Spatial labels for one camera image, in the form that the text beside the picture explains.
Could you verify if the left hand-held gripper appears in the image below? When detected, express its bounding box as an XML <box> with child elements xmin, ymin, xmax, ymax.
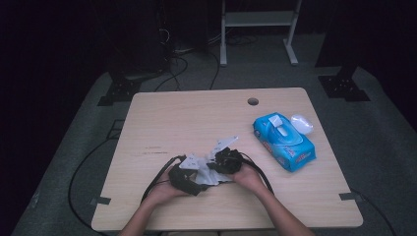
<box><xmin>167</xmin><ymin>152</ymin><xmax>209</xmax><ymax>197</ymax></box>

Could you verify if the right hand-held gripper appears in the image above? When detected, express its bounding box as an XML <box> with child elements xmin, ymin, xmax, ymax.
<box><xmin>207</xmin><ymin>136</ymin><xmax>246</xmax><ymax>175</ymax></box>

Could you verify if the white wet wipe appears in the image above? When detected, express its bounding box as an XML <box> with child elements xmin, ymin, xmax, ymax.
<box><xmin>195</xmin><ymin>151</ymin><xmax>234</xmax><ymax>187</ymax></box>

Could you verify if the blue wet wipe pack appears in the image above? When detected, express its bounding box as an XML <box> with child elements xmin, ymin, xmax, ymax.
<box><xmin>252</xmin><ymin>111</ymin><xmax>318</xmax><ymax>173</ymax></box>

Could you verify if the person's left hand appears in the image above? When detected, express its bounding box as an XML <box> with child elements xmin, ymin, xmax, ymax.
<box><xmin>142</xmin><ymin>166</ymin><xmax>192</xmax><ymax>209</ymax></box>

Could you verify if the person's right hand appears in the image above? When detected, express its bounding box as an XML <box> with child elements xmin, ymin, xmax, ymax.
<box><xmin>225</xmin><ymin>161</ymin><xmax>268</xmax><ymax>195</ymax></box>

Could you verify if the grey tape piece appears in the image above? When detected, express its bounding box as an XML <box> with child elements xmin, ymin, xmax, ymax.
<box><xmin>338</xmin><ymin>192</ymin><xmax>363</xmax><ymax>202</ymax></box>
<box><xmin>89</xmin><ymin>196</ymin><xmax>112</xmax><ymax>207</ymax></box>

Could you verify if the black stand base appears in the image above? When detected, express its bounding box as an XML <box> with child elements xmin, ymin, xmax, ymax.
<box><xmin>96</xmin><ymin>70</ymin><xmax>142</xmax><ymax>107</ymax></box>
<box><xmin>316</xmin><ymin>62</ymin><xmax>372</xmax><ymax>102</ymax></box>

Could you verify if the dark equipment cabinet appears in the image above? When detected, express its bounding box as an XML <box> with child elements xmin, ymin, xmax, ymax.
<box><xmin>107</xmin><ymin>0</ymin><xmax>171</xmax><ymax>74</ymax></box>

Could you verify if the white metal stand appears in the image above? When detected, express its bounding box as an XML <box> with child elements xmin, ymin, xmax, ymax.
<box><xmin>219</xmin><ymin>0</ymin><xmax>300</xmax><ymax>68</ymax></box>

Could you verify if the left hand-held gripper cable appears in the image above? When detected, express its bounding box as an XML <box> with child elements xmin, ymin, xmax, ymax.
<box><xmin>141</xmin><ymin>154</ymin><xmax>188</xmax><ymax>205</ymax></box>

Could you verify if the hand-held gripper cable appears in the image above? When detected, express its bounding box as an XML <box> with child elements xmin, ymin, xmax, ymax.
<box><xmin>237</xmin><ymin>151</ymin><xmax>274</xmax><ymax>195</ymax></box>
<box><xmin>141</xmin><ymin>154</ymin><xmax>188</xmax><ymax>205</ymax></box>

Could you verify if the right hand-held gripper cable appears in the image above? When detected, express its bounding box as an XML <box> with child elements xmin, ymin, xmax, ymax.
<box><xmin>237</xmin><ymin>151</ymin><xmax>274</xmax><ymax>195</ymax></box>

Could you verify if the black floor cable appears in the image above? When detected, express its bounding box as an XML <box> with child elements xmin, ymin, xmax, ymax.
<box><xmin>352</xmin><ymin>188</ymin><xmax>397</xmax><ymax>236</ymax></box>
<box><xmin>67</xmin><ymin>137</ymin><xmax>114</xmax><ymax>236</ymax></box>
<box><xmin>153</xmin><ymin>55</ymin><xmax>190</xmax><ymax>92</ymax></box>
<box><xmin>208</xmin><ymin>51</ymin><xmax>221</xmax><ymax>91</ymax></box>

